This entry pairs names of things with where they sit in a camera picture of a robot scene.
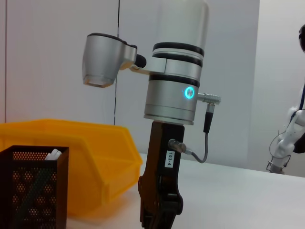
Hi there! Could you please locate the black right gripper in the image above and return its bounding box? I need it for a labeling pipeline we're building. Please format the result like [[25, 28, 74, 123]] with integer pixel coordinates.
[[138, 121, 186, 229]]

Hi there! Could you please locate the green utility knife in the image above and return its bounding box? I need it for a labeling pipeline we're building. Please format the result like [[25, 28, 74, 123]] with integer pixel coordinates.
[[18, 148, 63, 229]]

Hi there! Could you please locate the black mesh pen holder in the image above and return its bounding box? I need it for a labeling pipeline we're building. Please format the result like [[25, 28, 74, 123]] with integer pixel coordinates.
[[0, 145, 70, 229]]

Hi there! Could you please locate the yellow plastic storage bin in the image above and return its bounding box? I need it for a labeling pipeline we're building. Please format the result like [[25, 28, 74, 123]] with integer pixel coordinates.
[[0, 118, 143, 219]]

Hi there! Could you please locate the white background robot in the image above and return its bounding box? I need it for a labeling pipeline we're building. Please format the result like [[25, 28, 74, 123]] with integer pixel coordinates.
[[265, 23, 305, 175]]

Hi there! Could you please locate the grey right wrist cable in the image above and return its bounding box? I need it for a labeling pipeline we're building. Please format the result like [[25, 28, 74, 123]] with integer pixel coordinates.
[[168, 92, 222, 165]]

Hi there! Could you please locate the silver right camera bracket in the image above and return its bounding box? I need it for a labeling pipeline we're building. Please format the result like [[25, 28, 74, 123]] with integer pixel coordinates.
[[130, 57, 169, 75]]

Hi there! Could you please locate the thin black wall cable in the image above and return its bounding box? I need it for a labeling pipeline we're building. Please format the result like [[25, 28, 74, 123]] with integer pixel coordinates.
[[113, 0, 120, 126]]

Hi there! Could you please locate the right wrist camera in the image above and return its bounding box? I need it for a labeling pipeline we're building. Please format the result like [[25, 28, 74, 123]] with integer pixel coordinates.
[[82, 32, 147, 88]]

